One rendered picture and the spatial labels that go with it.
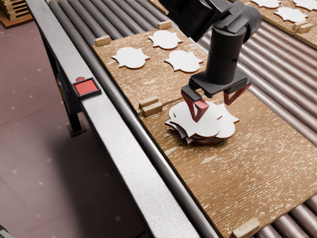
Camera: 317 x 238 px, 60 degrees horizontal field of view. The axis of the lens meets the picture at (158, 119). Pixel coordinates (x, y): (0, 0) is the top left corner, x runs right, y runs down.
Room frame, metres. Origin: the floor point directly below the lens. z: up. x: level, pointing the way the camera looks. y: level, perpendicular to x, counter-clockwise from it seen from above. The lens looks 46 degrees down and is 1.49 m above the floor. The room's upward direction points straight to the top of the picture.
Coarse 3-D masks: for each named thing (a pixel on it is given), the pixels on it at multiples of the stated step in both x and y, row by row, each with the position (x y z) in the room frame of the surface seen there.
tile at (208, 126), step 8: (184, 104) 0.53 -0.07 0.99; (176, 112) 0.50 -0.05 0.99; (184, 112) 0.50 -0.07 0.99; (208, 112) 0.50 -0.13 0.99; (176, 120) 0.48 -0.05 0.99; (184, 120) 0.48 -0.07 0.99; (192, 120) 0.48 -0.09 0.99; (200, 120) 0.48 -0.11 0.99; (208, 120) 0.48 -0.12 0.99; (216, 120) 0.48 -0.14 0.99; (184, 128) 0.45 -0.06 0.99; (192, 128) 0.45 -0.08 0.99; (200, 128) 0.45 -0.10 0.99; (208, 128) 0.45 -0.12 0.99; (216, 128) 0.45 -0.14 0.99; (192, 136) 0.43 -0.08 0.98; (200, 136) 0.43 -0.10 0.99; (208, 136) 0.42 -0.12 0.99
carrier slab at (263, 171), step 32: (160, 128) 0.50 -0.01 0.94; (256, 128) 0.50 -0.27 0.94; (288, 128) 0.50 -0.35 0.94; (192, 160) 0.40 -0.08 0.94; (224, 160) 0.40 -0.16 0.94; (256, 160) 0.40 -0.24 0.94; (288, 160) 0.40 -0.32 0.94; (192, 192) 0.31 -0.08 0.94; (224, 192) 0.31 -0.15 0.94; (256, 192) 0.31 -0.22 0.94; (288, 192) 0.31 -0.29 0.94; (224, 224) 0.24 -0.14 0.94
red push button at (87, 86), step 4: (80, 84) 0.70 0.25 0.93; (84, 84) 0.70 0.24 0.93; (88, 84) 0.70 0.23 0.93; (92, 84) 0.70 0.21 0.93; (76, 88) 0.68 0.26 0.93; (80, 88) 0.68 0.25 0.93; (84, 88) 0.68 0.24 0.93; (88, 88) 0.68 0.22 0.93; (92, 88) 0.68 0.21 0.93; (96, 88) 0.68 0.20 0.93; (80, 92) 0.66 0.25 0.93; (84, 92) 0.66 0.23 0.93; (88, 92) 0.66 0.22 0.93
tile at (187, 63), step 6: (174, 54) 0.85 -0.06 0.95; (180, 54) 0.85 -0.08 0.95; (186, 54) 0.85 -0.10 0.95; (192, 54) 0.85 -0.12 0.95; (168, 60) 0.81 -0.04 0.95; (174, 60) 0.81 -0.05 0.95; (180, 60) 0.81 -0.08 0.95; (186, 60) 0.81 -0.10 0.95; (192, 60) 0.81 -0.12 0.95; (198, 60) 0.81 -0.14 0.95; (174, 66) 0.77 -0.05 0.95; (180, 66) 0.77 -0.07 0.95; (186, 66) 0.77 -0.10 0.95; (192, 66) 0.77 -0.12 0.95; (198, 66) 0.77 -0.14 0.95; (186, 72) 0.75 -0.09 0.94; (192, 72) 0.75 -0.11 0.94
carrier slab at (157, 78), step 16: (144, 32) 1.02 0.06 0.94; (176, 32) 1.02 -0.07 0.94; (96, 48) 0.90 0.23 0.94; (112, 48) 0.90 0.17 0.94; (144, 48) 0.90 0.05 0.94; (176, 48) 0.90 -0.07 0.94; (192, 48) 0.90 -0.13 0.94; (112, 64) 0.80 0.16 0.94; (160, 64) 0.80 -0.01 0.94; (128, 80) 0.71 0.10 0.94; (144, 80) 0.71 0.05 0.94; (160, 80) 0.71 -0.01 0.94; (176, 80) 0.71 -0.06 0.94; (128, 96) 0.63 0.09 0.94; (144, 96) 0.63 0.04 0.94; (160, 96) 0.63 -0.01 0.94; (176, 96) 0.63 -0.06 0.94
